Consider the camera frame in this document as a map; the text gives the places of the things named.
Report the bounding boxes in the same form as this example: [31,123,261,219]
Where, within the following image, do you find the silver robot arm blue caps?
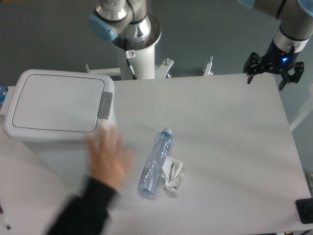
[88,0,161,51]

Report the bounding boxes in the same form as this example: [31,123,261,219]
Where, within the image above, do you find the crumpled white paper wrapper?
[161,156,184,192]

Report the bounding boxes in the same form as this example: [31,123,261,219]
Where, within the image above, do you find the blue bottle at left edge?
[0,83,9,109]

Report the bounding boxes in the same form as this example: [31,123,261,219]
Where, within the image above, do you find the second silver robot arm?
[239,0,313,91]

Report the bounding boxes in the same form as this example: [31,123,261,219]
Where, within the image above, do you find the blurred bare human hand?
[86,126,135,190]

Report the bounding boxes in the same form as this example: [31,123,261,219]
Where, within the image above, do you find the black sleeved forearm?
[47,177,117,235]

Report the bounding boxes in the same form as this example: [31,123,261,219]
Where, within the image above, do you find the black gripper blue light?
[243,41,304,91]

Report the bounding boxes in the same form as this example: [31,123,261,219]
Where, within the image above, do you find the clear plastic water bottle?
[137,127,173,196]

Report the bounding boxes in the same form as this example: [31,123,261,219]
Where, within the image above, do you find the black device at table edge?
[295,198,313,224]

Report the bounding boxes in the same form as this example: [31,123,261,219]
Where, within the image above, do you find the black cable on pedestal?
[124,40,138,80]

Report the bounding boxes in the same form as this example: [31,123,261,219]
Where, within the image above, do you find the grey trash can latch button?
[98,92,113,120]

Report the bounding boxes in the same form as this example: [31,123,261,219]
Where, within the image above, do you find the white metal frame bracket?
[85,56,214,78]

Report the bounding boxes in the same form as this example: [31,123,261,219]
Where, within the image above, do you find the white plastic trash can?
[3,70,116,177]

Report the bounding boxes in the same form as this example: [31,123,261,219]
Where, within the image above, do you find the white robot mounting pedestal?
[113,39,158,80]

